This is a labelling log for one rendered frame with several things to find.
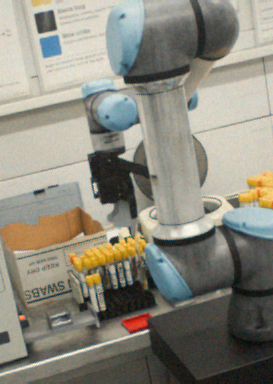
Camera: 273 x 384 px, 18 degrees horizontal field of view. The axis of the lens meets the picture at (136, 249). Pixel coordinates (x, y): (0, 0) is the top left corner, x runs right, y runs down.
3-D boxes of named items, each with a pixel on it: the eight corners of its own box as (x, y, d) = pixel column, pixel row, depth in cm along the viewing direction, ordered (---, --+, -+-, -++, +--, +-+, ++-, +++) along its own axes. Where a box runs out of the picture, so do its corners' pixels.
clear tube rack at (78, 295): (83, 310, 213) (77, 282, 210) (73, 297, 222) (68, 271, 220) (161, 287, 217) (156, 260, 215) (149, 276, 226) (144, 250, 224)
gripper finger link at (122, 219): (114, 241, 204) (106, 203, 201) (137, 234, 205) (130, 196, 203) (117, 243, 201) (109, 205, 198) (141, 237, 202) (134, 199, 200)
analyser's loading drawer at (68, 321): (10, 352, 191) (5, 331, 190) (5, 342, 197) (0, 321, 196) (99, 326, 196) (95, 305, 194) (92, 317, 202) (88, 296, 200)
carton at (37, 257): (25, 310, 219) (12, 254, 215) (7, 277, 246) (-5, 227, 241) (119, 284, 225) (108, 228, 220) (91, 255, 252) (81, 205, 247)
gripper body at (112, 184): (94, 201, 204) (84, 151, 201) (128, 192, 207) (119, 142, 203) (103, 208, 197) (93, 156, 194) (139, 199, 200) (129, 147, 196)
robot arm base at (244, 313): (321, 323, 167) (317, 276, 163) (254, 350, 162) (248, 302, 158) (276, 298, 180) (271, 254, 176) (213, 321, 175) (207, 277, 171)
